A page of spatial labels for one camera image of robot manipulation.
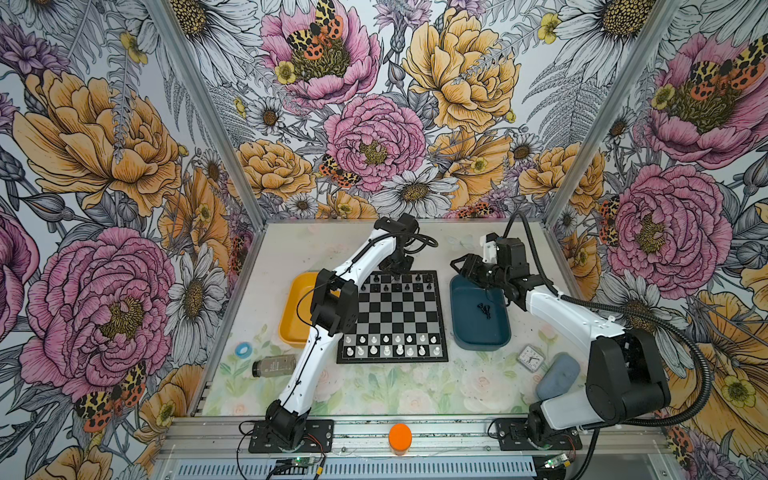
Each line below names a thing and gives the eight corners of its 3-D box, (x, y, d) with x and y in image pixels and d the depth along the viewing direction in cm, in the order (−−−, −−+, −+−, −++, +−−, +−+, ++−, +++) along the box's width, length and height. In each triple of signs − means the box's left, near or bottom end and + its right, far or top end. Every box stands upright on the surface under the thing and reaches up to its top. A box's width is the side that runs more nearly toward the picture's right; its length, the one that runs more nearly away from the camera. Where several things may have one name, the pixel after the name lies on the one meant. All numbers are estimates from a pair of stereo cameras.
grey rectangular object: (255, 378, 85) (249, 373, 82) (261, 360, 89) (255, 354, 85) (293, 378, 85) (289, 373, 82) (297, 360, 89) (293, 354, 85)
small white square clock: (534, 374, 85) (536, 372, 84) (515, 359, 88) (517, 356, 87) (544, 360, 88) (547, 357, 87) (526, 345, 91) (528, 342, 89)
